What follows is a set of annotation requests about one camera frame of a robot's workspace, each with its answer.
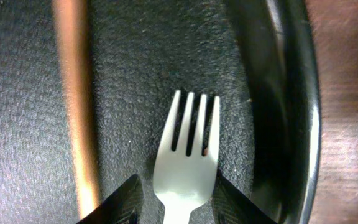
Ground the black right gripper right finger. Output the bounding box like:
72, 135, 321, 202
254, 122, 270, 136
212, 170, 277, 224

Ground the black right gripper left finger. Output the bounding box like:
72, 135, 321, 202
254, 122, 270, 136
78, 174, 144, 224

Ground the white plastic fork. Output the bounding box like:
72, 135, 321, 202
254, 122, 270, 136
152, 90, 220, 224

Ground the round black serving tray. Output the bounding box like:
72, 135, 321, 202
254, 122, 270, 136
0, 1, 320, 223

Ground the wooden chopstick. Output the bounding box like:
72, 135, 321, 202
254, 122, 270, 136
52, 0, 100, 219

